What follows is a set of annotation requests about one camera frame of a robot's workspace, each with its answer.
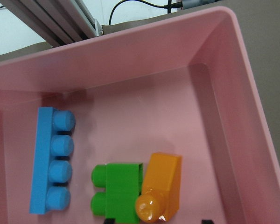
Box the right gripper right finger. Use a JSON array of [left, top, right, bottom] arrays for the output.
[[201, 219, 214, 224]]

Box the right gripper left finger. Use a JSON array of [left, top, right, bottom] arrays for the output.
[[105, 218, 115, 224]]

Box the green block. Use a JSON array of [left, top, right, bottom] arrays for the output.
[[90, 163, 143, 224]]

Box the orange block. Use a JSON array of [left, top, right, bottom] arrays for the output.
[[135, 152, 182, 223]]

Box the long blue block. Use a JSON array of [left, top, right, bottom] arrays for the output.
[[29, 107, 75, 215]]

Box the pink plastic box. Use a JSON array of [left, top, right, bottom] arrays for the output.
[[0, 6, 280, 224]]

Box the aluminium frame post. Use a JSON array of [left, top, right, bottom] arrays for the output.
[[0, 0, 104, 47]]

